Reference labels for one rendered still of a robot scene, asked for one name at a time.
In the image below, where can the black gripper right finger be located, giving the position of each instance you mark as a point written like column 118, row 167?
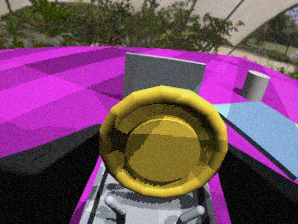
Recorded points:
column 255, row 194

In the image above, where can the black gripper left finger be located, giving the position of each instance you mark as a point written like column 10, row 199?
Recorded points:
column 43, row 185

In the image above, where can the yellow round plate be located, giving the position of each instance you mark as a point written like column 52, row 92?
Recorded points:
column 163, row 142

